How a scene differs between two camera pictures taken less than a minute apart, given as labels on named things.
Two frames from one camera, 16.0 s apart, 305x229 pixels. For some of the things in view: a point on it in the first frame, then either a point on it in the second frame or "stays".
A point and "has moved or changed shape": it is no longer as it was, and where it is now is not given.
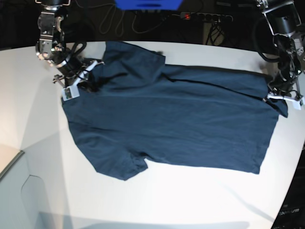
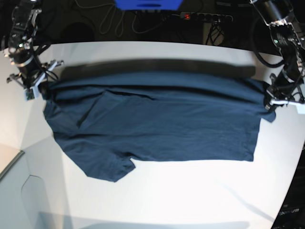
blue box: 148,5 stays
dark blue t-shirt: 137,109 has moved or changed shape
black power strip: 206,17 stays
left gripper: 75,79 → 31,72
